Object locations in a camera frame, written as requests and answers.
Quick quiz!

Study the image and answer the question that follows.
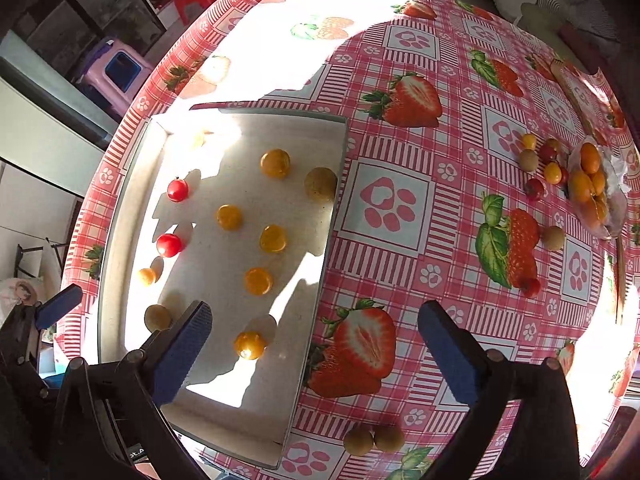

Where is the orange mandarin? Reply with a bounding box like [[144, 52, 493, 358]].
[[579, 142, 601, 174], [567, 169, 594, 204], [582, 196, 608, 229]]

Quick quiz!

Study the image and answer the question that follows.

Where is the dark red cherry tomato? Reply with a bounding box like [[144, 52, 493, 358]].
[[524, 178, 546, 202]]

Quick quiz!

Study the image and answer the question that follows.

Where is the wooden stick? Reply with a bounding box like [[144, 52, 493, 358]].
[[550, 58, 626, 324]]

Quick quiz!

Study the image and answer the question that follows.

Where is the red tomato on strawberry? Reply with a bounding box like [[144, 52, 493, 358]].
[[520, 278, 541, 298]]

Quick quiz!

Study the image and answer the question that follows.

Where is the clear glass fruit bowl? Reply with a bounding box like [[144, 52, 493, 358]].
[[568, 136, 628, 240]]

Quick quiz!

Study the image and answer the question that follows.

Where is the white rectangular tray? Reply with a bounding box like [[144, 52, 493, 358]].
[[98, 106, 348, 469]]

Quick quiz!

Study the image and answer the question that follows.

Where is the white tissue in bowl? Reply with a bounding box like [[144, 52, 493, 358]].
[[602, 150, 630, 198]]

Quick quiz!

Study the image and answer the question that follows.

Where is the yellow cherry tomato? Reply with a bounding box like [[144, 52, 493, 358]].
[[544, 162, 563, 185]]

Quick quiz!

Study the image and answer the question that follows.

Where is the purple plastic stool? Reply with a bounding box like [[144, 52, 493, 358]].
[[74, 37, 153, 117]]

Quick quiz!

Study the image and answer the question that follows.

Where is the green-brown fruit centre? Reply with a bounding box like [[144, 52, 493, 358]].
[[540, 226, 565, 252]]

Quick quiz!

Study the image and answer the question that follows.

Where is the red checkered strawberry tablecloth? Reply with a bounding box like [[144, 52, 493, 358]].
[[55, 0, 639, 479]]

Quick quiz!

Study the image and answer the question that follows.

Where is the green-brown round fruit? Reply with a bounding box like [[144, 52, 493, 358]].
[[518, 148, 539, 174]]

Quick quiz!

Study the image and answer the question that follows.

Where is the orange mandarin front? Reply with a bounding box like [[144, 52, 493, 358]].
[[582, 196, 608, 229]]

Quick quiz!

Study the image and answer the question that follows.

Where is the orange mandarin middle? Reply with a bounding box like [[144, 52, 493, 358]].
[[567, 169, 594, 204]]

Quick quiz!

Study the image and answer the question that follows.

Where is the orange mandarin top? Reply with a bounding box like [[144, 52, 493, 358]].
[[579, 142, 601, 174]]

